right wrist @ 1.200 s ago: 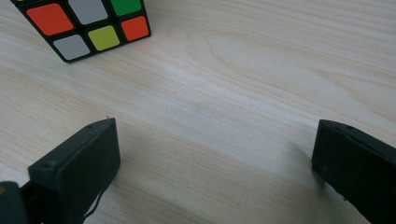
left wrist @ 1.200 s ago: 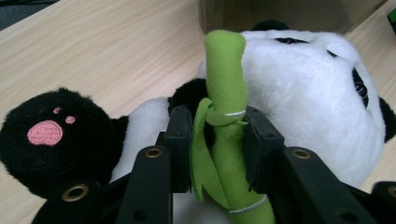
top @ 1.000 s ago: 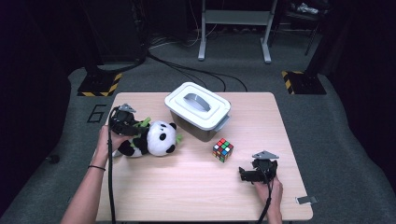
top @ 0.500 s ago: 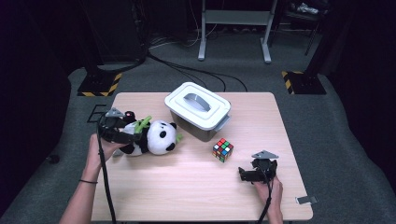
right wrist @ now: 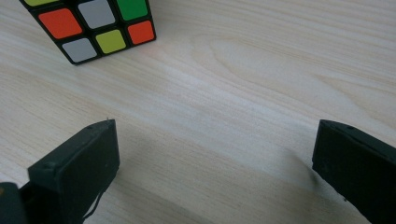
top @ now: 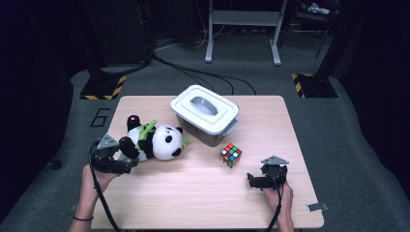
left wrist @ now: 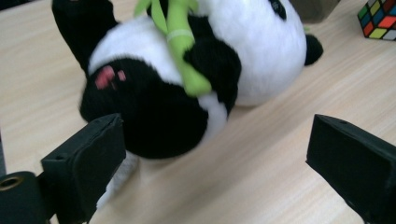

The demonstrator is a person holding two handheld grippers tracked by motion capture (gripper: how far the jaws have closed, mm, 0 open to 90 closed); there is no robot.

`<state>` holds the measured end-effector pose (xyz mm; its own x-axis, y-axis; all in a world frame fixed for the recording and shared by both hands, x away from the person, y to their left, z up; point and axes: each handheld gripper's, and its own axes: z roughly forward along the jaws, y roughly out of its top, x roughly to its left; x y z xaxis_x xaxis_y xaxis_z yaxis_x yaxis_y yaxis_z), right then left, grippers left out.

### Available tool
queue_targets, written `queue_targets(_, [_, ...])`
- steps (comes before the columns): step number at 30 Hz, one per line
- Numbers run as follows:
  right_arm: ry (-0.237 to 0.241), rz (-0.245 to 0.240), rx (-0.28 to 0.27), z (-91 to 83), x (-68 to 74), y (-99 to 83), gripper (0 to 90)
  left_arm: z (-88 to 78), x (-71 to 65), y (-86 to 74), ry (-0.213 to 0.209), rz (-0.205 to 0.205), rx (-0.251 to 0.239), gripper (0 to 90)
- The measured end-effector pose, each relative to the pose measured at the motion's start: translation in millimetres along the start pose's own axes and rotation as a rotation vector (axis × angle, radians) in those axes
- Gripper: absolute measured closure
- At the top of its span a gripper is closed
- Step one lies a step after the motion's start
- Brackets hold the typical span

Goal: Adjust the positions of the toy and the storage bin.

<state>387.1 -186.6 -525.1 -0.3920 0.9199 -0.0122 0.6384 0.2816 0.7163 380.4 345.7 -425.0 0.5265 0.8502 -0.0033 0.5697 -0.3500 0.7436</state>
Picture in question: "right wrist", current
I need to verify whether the colourful puzzle cube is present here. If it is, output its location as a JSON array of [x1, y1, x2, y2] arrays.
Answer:
[[18, 0, 157, 66]]

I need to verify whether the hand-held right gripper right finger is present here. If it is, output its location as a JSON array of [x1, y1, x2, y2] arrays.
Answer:
[[312, 119, 396, 224]]

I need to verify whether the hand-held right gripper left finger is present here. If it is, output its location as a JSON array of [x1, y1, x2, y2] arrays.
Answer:
[[27, 119, 120, 224]]

